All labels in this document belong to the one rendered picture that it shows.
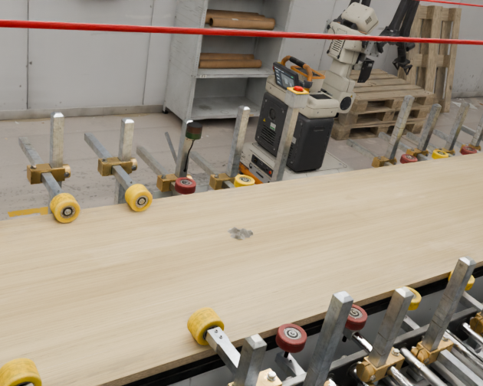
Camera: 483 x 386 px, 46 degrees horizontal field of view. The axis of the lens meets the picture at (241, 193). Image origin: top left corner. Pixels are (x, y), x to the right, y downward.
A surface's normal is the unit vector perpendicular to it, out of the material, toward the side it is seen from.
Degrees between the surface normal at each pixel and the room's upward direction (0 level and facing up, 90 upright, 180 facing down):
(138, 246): 0
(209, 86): 90
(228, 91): 90
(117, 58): 90
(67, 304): 0
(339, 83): 82
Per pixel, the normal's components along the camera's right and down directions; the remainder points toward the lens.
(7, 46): 0.54, 0.48
